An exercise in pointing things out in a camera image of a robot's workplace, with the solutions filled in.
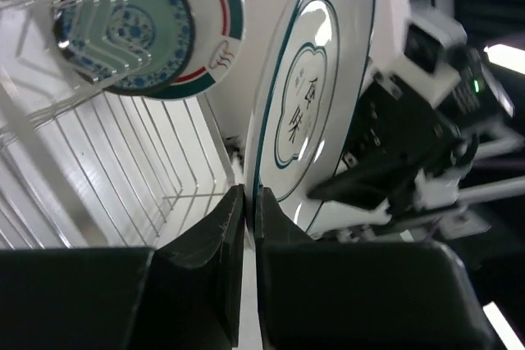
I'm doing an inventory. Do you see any wire dish rack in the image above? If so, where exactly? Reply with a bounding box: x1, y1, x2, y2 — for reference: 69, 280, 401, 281
1, 0, 234, 249

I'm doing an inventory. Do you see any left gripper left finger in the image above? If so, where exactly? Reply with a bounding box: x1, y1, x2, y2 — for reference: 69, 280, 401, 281
1, 186, 244, 349

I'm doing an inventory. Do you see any red green rimmed plate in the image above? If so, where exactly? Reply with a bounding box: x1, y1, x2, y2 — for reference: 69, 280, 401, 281
141, 0, 245, 100

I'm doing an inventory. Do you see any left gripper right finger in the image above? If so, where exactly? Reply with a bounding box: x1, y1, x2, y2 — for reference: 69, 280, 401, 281
253, 187, 496, 349

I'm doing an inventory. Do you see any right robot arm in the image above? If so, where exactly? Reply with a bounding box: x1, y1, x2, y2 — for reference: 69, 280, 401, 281
294, 0, 524, 234

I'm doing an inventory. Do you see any white plate green clover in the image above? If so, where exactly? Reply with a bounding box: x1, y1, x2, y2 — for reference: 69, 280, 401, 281
244, 0, 411, 240

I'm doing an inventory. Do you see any blue floral green plate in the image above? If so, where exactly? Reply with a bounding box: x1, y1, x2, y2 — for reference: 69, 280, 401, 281
52, 0, 196, 96

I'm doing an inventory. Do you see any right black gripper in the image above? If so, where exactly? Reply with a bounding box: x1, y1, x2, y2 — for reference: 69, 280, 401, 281
307, 73, 479, 224

